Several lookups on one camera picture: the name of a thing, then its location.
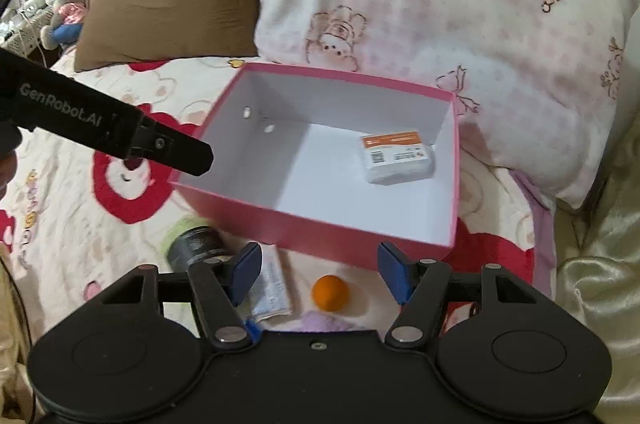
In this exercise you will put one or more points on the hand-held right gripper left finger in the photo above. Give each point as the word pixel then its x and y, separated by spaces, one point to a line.
pixel 247 271

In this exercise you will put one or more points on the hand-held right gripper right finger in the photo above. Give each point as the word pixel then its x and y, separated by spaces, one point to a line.
pixel 392 271

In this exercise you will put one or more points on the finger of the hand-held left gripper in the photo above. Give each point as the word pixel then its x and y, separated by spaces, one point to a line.
pixel 185 153

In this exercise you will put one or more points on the blue wet wipes packet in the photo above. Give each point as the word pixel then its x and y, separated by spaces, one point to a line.
pixel 270 289

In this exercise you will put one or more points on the green yarn ball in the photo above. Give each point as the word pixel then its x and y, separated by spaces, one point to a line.
pixel 192 244

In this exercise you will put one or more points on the orange ball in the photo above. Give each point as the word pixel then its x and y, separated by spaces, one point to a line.
pixel 330 293

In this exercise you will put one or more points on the purple plush toy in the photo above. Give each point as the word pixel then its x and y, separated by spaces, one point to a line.
pixel 325 321

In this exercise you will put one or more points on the pink cardboard box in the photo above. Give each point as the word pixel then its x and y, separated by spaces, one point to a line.
pixel 320 163

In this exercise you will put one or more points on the white packet with orange label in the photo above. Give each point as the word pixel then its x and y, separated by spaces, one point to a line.
pixel 397 161

